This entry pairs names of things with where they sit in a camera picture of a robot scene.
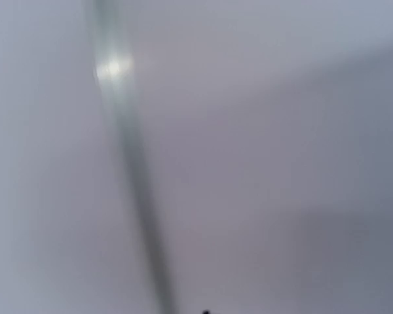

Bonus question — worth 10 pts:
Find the aluminium frame post right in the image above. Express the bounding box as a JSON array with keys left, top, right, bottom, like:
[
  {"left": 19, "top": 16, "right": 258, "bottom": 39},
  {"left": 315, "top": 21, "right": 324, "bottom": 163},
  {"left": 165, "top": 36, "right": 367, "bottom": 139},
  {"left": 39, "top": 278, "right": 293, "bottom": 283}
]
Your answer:
[{"left": 85, "top": 1, "right": 180, "bottom": 313}]

